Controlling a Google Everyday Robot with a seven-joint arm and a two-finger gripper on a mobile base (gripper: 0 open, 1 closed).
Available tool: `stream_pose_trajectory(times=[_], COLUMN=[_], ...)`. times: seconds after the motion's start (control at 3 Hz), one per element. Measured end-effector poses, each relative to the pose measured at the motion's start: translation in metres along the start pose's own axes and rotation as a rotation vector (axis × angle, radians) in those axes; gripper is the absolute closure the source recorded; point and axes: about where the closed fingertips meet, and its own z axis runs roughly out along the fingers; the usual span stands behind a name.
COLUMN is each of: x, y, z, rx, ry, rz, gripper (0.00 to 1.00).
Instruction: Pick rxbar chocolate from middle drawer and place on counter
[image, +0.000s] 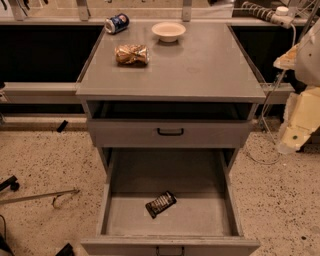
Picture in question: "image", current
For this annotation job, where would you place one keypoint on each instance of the gold foil snack bag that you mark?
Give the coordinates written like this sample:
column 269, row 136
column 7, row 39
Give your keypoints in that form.
column 132, row 54

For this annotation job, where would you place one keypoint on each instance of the small black block on floor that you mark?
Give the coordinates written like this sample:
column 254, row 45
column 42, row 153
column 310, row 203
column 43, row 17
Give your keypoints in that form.
column 62, row 126

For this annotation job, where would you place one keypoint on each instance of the white power strip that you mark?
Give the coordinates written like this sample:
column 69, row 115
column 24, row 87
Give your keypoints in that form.
column 280, row 16

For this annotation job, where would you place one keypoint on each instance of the closed grey upper drawer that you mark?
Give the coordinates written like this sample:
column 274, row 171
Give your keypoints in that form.
column 143, row 133

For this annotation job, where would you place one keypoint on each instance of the open grey middle drawer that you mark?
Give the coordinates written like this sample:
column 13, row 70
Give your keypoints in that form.
column 203, row 222

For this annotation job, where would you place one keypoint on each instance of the black upper drawer handle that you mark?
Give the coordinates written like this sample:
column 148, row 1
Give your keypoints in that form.
column 170, row 132

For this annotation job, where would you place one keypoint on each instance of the black caster foot left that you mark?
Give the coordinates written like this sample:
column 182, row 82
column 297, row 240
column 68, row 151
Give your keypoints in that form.
column 10, row 183

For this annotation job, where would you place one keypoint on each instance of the white ceramic bowl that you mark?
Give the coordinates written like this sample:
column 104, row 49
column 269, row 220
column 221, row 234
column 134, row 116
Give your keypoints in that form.
column 168, row 31

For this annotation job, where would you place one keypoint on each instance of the grey metal drawer cabinet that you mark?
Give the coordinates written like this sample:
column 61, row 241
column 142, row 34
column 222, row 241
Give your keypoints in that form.
column 203, row 76

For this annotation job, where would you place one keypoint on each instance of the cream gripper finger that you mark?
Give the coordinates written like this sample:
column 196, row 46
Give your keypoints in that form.
column 301, row 120

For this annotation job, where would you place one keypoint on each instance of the crushed blue soda can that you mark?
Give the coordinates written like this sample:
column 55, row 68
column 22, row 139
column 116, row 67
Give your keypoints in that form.
column 117, row 23

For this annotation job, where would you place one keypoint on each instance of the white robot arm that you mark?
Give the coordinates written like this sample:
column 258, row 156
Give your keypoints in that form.
column 304, row 58

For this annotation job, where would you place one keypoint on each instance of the metal grabber stick on floor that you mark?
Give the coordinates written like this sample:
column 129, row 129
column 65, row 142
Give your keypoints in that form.
column 54, row 195

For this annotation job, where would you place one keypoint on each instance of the black rxbar chocolate bar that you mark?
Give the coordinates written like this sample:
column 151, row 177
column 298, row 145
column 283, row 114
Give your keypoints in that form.
column 160, row 204

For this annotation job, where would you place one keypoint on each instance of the black object bottom floor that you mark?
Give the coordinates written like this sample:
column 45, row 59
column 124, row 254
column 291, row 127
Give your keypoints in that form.
column 67, row 250

